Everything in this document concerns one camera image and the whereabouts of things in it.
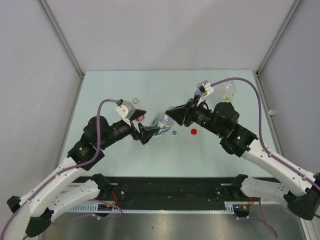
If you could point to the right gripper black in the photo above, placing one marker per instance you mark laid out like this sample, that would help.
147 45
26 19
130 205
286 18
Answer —
185 112

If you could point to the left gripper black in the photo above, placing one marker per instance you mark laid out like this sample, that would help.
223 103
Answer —
145 132

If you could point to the green label clear bottle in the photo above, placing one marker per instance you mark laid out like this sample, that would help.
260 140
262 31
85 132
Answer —
163 121

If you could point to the red bottle cap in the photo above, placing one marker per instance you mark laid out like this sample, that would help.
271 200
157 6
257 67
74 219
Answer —
193 131

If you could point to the blue label Pocari bottle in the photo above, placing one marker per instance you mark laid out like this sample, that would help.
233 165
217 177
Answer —
197 94

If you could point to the square clear juice bottle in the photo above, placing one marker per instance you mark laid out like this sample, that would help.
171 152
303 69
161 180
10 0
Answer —
223 92

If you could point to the blue Pocari bottle cap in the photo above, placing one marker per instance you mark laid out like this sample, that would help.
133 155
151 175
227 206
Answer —
271 112

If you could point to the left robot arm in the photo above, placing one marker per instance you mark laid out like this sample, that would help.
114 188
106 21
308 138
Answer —
34 212

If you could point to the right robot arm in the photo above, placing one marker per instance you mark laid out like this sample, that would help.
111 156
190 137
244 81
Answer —
297 188

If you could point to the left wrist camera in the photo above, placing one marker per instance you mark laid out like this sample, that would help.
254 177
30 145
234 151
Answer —
125 110

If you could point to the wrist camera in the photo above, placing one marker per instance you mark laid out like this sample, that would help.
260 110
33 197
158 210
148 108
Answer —
125 110
206 89

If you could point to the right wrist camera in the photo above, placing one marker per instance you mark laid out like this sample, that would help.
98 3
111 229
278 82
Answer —
206 89

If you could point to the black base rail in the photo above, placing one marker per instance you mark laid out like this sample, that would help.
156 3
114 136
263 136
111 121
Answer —
173 193

